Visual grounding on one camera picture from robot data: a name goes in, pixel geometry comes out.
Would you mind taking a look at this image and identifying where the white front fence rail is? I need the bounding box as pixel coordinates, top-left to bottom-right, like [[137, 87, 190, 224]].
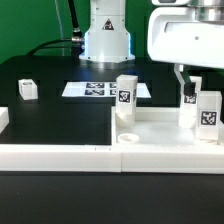
[[0, 144, 224, 174]]

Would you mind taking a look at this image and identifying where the white fiducial marker base sheet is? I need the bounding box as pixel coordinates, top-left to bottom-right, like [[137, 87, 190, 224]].
[[61, 82, 152, 100]]

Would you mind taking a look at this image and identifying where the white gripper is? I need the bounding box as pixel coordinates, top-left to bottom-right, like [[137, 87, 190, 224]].
[[147, 7, 224, 95]]

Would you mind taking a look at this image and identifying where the white left fence rail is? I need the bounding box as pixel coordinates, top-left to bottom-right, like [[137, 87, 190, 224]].
[[0, 107, 9, 134]]

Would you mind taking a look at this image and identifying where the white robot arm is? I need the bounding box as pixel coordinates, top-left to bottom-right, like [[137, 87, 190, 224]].
[[80, 0, 224, 84]]

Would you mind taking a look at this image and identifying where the black cable bundle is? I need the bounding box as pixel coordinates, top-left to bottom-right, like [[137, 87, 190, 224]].
[[26, 0, 85, 58]]

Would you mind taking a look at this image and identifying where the white fence rail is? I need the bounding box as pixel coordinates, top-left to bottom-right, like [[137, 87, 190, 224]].
[[0, 107, 9, 134], [0, 144, 224, 174]]

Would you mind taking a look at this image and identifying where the white square table top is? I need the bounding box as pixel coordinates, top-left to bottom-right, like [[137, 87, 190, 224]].
[[111, 107, 224, 146]]

